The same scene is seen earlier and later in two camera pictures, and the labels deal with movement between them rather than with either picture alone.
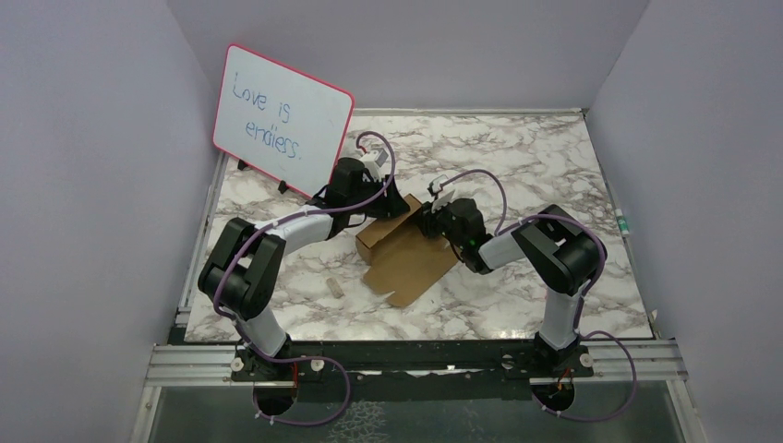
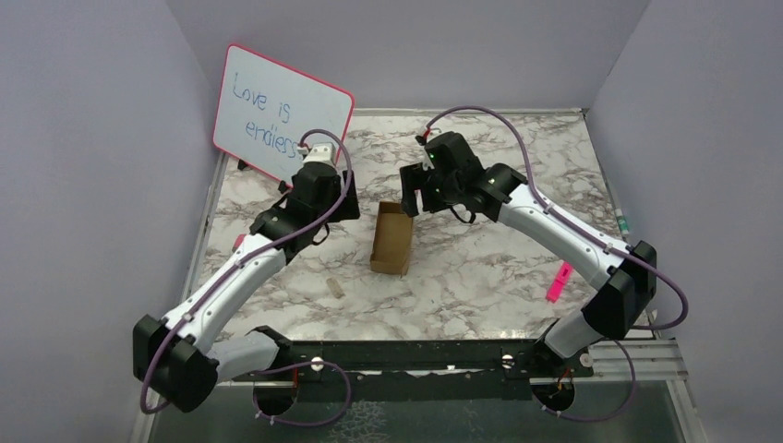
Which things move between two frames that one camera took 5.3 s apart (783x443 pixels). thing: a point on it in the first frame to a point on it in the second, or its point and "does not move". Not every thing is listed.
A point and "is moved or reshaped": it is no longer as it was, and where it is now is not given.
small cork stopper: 334,287 does not move
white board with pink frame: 279,125 does not move
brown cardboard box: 403,257 is moved or reshaped
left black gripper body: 368,189 to 348,209
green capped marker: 622,222 does not move
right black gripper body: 440,222 to 438,194
